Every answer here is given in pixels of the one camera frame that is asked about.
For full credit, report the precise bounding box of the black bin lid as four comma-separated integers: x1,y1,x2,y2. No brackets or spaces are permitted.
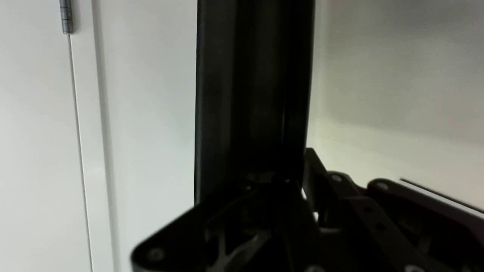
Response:
194,0,317,204

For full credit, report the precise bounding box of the grey door hinge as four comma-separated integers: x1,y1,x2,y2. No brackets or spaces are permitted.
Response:
57,0,78,37

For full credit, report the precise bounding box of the white door with red sign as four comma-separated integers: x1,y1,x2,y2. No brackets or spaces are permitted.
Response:
0,0,93,272

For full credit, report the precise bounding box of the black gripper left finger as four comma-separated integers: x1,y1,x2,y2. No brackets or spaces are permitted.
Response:
129,174,320,272

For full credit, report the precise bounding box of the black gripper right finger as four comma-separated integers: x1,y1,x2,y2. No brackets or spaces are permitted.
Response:
300,147,484,272

